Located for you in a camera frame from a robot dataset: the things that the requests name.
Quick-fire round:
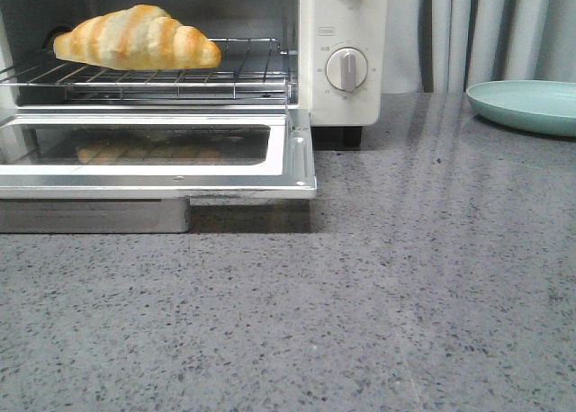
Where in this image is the golden croissant bread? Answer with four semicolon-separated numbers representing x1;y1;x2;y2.
53;4;221;71

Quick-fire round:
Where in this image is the grey white curtain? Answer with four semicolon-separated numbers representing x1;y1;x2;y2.
382;0;575;94

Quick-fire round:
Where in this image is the metal oven wire rack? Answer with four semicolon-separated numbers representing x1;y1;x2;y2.
1;38;297;105

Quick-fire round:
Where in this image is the oven glass door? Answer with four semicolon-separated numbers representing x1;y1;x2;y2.
1;107;317;233

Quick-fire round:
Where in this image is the light green plate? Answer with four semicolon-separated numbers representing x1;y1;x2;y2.
466;80;575;138

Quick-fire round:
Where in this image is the white Toshiba toaster oven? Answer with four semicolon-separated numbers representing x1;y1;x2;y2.
1;0;388;147

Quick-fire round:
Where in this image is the lower oven timer knob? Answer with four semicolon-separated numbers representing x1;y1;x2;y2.
326;48;368;93

